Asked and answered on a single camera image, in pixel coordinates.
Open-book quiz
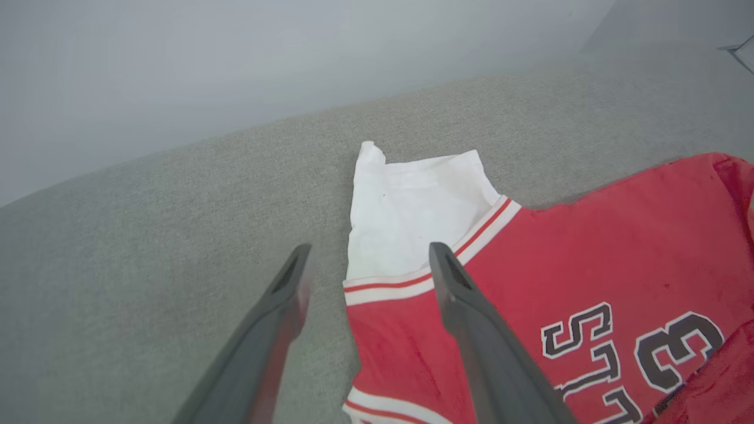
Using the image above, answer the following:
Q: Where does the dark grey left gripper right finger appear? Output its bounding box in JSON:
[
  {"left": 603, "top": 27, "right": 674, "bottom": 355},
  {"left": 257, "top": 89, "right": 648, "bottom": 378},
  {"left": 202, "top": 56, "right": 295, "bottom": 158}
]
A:
[{"left": 428, "top": 241, "right": 581, "bottom": 424}]

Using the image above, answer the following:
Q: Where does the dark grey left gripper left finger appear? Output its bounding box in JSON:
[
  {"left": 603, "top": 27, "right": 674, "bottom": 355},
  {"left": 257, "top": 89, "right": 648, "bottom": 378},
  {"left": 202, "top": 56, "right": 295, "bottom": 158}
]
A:
[{"left": 171, "top": 243, "right": 313, "bottom": 424}]

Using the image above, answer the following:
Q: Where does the red white basketball jersey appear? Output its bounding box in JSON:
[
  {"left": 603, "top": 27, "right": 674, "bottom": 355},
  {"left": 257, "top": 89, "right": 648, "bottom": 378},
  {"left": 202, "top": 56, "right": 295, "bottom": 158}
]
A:
[{"left": 342, "top": 140, "right": 754, "bottom": 424}]

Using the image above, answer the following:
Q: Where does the grey fabric sofa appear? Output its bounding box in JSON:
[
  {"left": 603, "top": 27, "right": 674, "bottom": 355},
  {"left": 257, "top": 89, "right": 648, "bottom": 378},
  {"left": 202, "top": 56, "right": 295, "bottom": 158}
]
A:
[{"left": 0, "top": 41, "right": 754, "bottom": 424}]

